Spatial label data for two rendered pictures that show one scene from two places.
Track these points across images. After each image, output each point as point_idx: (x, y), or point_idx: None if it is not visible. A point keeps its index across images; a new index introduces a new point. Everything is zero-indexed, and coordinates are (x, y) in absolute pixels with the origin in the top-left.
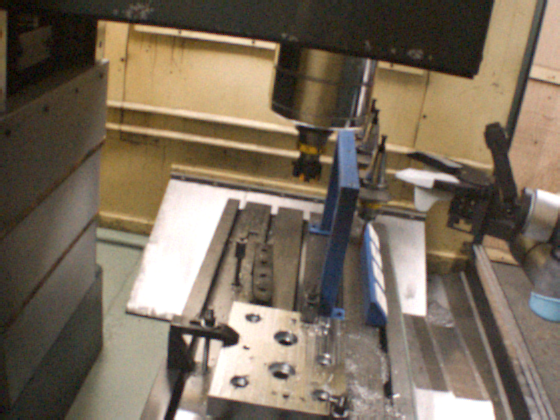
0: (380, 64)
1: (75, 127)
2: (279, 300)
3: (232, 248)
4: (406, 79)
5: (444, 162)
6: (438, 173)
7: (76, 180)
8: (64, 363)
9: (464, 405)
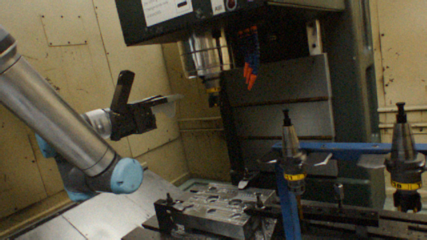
0: None
1: (286, 83)
2: (320, 237)
3: (407, 223)
4: None
5: (159, 97)
6: (149, 98)
7: (296, 109)
8: (303, 197)
9: None
